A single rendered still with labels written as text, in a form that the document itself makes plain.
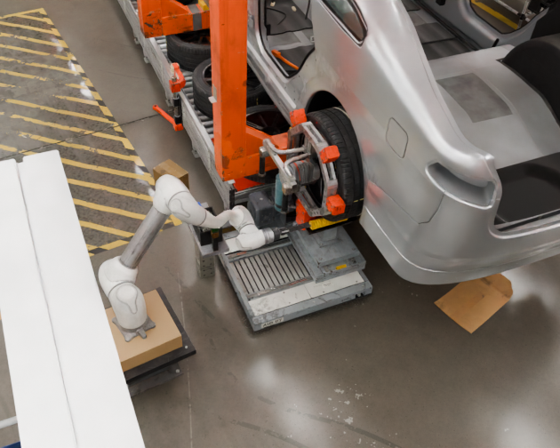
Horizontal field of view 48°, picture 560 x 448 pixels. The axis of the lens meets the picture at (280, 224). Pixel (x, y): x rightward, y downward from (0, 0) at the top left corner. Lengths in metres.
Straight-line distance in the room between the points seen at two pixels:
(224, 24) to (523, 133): 1.94
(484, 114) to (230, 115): 1.55
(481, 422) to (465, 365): 0.37
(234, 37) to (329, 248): 1.49
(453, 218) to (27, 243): 2.45
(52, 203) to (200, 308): 3.45
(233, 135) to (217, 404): 1.59
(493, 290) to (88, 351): 4.06
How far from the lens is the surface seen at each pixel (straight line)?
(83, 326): 0.55
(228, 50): 3.57
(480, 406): 3.94
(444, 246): 3.04
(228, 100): 3.74
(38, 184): 0.68
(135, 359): 3.47
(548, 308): 4.54
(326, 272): 4.08
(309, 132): 3.56
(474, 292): 4.41
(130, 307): 3.34
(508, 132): 4.13
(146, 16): 5.55
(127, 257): 3.43
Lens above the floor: 3.26
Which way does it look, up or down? 45 degrees down
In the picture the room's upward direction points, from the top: 4 degrees clockwise
